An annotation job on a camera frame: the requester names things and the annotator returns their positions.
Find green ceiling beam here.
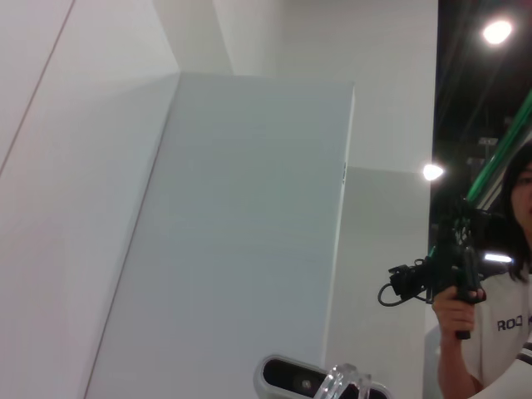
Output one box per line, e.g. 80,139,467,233
463,89,532,209

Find large round ceiling light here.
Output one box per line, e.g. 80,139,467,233
480,18,515,46

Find person in white t-shirt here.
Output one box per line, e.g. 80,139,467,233
471,140,532,390

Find person's hand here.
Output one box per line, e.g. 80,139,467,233
431,285,488,333

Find small round ceiling light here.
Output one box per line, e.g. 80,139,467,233
421,162,446,182

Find white partition board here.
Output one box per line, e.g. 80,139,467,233
85,71,356,399

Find black handheld teleoperation controller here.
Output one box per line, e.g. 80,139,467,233
377,199,515,341

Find clear transparent glasses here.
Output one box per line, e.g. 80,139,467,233
317,362,374,399

